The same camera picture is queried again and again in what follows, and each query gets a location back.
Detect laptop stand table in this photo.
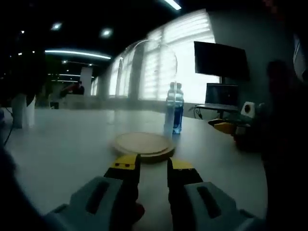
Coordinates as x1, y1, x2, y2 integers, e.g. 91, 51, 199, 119
194, 104, 241, 120

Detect black monitor screen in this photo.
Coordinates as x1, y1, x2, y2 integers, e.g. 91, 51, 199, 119
193, 40, 251, 81

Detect clear glass dome cover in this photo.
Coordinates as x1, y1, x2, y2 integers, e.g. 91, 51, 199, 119
109, 39, 179, 147

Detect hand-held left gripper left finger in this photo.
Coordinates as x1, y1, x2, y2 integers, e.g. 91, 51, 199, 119
44, 154, 141, 231

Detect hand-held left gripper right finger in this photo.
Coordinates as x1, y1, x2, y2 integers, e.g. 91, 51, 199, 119
167, 156, 265, 231

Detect person's left hand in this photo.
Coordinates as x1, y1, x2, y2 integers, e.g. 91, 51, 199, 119
134, 202, 146, 224

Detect green potted plant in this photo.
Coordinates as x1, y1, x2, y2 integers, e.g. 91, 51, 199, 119
0, 45, 47, 108

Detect window blinds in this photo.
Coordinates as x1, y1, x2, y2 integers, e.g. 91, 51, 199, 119
91, 9, 221, 102

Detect white plant pot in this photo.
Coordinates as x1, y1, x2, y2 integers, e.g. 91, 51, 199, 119
12, 93, 37, 128

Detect blue Mizone drink bottle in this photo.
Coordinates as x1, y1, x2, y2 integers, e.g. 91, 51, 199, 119
164, 81, 185, 135

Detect thin black cable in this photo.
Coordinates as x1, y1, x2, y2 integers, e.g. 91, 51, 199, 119
1, 107, 15, 146

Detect black cable near laptop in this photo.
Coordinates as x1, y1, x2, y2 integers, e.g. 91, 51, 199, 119
189, 105, 203, 119

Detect long curved ceiling light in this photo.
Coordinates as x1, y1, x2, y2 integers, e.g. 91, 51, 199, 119
44, 49, 113, 60

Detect open laptop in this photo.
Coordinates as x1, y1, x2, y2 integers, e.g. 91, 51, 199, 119
196, 83, 241, 111

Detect white counter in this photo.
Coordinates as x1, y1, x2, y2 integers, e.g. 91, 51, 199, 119
57, 94, 106, 109

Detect straight ceiling light strip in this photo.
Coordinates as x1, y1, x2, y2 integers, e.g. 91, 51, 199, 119
165, 0, 182, 11

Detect round wooden base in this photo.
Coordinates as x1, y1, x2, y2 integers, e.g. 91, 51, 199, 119
112, 132, 176, 164

